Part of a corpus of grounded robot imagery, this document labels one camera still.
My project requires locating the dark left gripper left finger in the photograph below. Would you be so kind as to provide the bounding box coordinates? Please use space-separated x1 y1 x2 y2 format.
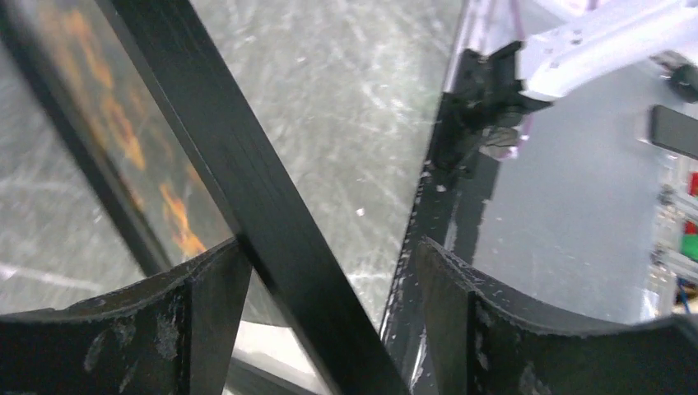
1 240 250 394

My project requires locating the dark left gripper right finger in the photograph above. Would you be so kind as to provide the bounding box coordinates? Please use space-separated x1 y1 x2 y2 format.
416 239 697 394

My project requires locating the white mat board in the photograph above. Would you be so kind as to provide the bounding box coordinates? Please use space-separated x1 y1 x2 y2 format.
233 321 331 394

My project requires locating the black picture frame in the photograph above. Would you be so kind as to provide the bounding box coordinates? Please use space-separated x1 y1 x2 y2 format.
1 1 407 394

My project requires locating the sunflower photo print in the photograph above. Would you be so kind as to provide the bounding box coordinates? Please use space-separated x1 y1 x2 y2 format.
17 1 232 276

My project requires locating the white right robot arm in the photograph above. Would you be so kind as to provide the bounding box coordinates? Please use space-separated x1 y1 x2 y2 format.
516 1 697 102

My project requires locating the black smartphone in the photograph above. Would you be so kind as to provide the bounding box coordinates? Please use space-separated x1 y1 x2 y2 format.
649 105 697 160

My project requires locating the black computer mouse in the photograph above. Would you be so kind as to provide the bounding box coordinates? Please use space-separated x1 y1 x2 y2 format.
668 64 698 104

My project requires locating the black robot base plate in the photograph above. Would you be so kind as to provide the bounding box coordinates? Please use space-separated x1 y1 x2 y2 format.
379 40 546 394

